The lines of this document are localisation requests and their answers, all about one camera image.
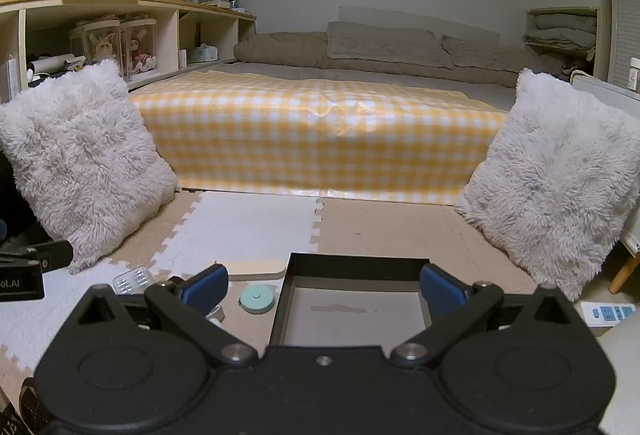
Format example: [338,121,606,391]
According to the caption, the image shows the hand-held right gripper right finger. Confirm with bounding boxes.
[390,263,576,368]

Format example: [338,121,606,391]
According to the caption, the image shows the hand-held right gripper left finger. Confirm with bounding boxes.
[75,264,260,370]

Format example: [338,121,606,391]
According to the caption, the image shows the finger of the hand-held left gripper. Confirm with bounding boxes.
[0,240,74,273]

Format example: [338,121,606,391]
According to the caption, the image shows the light wooden board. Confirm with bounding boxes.
[204,260,287,282]

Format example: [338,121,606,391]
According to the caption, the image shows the round green tape measure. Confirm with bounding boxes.
[239,284,274,315]

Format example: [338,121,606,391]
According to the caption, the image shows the clear plastic case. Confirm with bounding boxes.
[112,266,154,297]

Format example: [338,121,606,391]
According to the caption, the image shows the black box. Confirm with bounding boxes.
[269,252,435,347]

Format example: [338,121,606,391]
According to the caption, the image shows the white foam mat tile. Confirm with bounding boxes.
[0,259,168,383]
[149,191,322,282]

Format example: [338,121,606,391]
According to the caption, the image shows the beige foam mat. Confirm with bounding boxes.
[0,189,583,396]

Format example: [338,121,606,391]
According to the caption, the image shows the white fluffy pillow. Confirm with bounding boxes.
[455,67,640,302]
[0,60,180,276]

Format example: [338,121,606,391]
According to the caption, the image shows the white power strip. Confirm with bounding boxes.
[581,301,640,328]

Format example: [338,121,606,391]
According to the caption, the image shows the yellow checkered sheet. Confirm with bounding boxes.
[129,69,510,206]

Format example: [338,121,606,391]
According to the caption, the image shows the white paper roll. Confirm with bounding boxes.
[27,54,87,83]

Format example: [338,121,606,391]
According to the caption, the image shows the clear doll display case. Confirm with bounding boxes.
[120,17,160,83]
[70,20,123,80]

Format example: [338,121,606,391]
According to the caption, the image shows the tissue box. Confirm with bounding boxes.
[186,44,220,64]

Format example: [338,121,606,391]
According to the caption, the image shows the beige bed pillow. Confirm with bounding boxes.
[441,35,540,72]
[327,21,453,68]

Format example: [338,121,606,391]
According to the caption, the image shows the brown rolled duvet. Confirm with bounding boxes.
[234,32,521,72]

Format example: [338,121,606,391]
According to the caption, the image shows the wooden shelf unit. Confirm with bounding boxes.
[0,0,257,103]

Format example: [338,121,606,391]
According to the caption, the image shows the folded beige blankets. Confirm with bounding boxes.
[525,12,598,50]

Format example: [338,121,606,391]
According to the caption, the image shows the white louvred door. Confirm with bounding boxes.
[600,0,640,90]

